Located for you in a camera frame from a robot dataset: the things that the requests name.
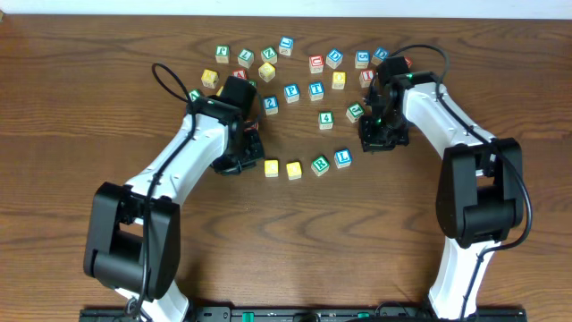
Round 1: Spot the yellow C block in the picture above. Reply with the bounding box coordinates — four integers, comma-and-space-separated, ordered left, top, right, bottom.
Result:
264, 159, 279, 178

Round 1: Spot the blue L block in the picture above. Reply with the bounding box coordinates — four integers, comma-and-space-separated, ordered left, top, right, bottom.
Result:
334, 148, 352, 169

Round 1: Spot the yellow o block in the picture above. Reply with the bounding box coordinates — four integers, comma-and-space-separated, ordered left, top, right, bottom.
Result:
332, 72, 347, 89
286, 161, 302, 180

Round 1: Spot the green R block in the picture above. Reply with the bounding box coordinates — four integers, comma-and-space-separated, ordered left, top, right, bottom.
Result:
311, 155, 330, 176

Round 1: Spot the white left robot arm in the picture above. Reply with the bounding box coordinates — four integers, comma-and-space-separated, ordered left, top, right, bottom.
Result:
83, 76, 264, 321

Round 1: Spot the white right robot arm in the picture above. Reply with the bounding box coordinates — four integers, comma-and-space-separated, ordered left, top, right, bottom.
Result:
358, 56, 531, 320

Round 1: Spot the red 3 block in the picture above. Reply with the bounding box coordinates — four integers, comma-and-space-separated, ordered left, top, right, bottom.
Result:
244, 121, 258, 131

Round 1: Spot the green J block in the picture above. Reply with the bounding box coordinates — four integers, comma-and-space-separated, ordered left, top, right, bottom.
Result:
346, 103, 365, 123

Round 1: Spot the blue 2 block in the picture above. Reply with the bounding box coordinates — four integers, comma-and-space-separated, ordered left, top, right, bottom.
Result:
263, 96, 279, 115

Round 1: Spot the red I block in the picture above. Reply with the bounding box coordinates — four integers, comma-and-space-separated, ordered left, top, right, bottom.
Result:
359, 70, 375, 89

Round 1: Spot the green 4 block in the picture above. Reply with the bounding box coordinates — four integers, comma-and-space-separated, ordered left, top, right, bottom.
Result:
318, 111, 334, 130

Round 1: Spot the blue P block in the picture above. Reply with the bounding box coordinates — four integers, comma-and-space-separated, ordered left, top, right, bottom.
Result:
284, 84, 300, 104

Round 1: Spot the red E block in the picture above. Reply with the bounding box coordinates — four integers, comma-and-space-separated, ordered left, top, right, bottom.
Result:
404, 56, 412, 68

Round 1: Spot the green V block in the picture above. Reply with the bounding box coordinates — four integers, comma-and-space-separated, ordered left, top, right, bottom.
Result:
189, 89, 203, 102

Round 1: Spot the red A block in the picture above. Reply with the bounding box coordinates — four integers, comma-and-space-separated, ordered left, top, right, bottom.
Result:
231, 69, 248, 80

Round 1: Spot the blue S block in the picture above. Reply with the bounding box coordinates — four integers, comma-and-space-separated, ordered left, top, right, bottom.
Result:
355, 50, 370, 69

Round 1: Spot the blue D block right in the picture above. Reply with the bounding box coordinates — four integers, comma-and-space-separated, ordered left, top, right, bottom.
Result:
371, 47, 390, 65

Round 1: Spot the blue d block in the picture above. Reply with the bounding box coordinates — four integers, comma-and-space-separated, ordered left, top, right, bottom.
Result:
371, 47, 390, 65
325, 48, 343, 70

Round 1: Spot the blue T block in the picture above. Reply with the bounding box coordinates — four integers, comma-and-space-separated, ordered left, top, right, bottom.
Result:
308, 81, 324, 101

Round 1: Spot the yellow block left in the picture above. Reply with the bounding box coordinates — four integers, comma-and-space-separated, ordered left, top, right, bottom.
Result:
201, 69, 219, 89

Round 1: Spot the yellow block centre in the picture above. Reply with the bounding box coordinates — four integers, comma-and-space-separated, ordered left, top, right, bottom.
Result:
258, 63, 276, 82

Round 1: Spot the green L block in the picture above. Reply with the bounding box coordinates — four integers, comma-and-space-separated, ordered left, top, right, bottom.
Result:
238, 48, 255, 69

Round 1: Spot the red U block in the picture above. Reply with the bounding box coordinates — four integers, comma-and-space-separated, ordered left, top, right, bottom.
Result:
308, 55, 324, 73

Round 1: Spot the green Z block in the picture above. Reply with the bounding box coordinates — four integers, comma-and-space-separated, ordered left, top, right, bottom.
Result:
261, 47, 278, 64

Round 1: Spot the green P block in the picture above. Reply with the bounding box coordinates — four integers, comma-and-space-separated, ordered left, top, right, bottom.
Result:
215, 45, 230, 64

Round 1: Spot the blue block top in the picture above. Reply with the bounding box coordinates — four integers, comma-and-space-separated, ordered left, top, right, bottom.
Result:
279, 36, 294, 56

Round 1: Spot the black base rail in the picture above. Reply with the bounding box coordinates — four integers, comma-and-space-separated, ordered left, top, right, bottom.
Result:
79, 306, 528, 322

